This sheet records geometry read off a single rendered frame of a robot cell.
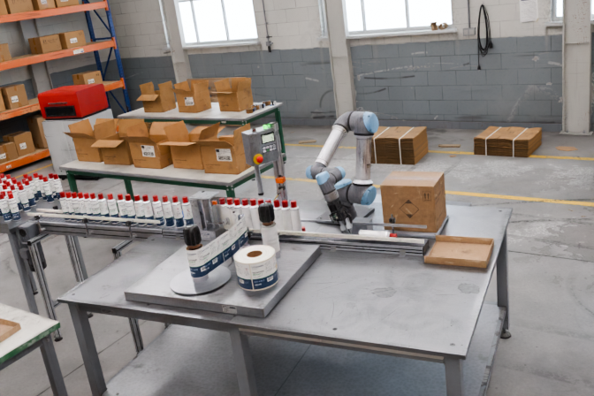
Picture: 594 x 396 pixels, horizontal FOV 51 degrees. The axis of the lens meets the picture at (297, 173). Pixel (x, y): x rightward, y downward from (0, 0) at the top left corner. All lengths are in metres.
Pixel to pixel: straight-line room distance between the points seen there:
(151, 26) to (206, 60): 1.32
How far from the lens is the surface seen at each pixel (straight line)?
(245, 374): 3.08
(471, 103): 8.68
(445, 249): 3.34
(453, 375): 2.65
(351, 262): 3.27
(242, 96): 7.71
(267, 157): 3.53
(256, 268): 2.97
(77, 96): 8.57
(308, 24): 9.55
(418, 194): 3.43
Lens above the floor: 2.28
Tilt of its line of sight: 18 degrees down
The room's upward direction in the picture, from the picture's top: 8 degrees counter-clockwise
